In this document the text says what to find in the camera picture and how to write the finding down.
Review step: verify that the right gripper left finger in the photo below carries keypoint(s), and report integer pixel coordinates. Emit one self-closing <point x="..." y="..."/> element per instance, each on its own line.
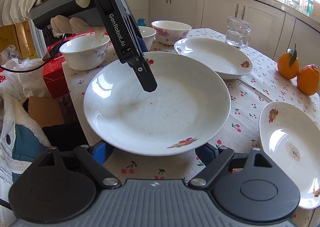
<point x="92" y="159"/>

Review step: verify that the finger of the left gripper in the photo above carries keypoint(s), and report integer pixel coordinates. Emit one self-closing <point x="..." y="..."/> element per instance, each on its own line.
<point x="142" y="44"/>
<point x="144" y="73"/>

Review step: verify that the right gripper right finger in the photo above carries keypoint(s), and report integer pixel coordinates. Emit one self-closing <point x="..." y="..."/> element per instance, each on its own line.
<point x="216" y="161"/>

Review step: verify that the pink floral bowl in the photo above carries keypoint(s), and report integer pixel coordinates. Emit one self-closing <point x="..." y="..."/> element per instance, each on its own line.
<point x="148" y="35"/>
<point x="168" y="32"/>

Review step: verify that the large white fruit-print plate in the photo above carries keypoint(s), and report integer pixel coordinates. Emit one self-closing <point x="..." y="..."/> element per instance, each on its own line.
<point x="189" y="107"/>

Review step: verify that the white kitchen cabinets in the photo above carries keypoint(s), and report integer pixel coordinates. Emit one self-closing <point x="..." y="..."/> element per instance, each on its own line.
<point x="274" y="26"/>

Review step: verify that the left gloved hand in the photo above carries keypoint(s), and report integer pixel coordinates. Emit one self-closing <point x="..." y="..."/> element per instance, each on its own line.
<point x="61" y="24"/>

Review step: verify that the stained white plate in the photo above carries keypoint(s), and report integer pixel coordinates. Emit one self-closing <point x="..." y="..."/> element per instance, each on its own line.
<point x="291" y="139"/>

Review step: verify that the red printed carton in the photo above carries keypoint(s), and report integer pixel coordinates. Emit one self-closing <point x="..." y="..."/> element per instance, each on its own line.
<point x="53" y="75"/>

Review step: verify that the glass mug with water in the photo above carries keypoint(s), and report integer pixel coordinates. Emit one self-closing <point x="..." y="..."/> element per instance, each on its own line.
<point x="238" y="32"/>

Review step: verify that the orange with leaf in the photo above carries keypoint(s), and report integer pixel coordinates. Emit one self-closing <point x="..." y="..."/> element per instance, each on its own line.
<point x="288" y="64"/>

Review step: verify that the bumpy orange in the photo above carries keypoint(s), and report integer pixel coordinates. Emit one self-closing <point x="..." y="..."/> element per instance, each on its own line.
<point x="308" y="80"/>

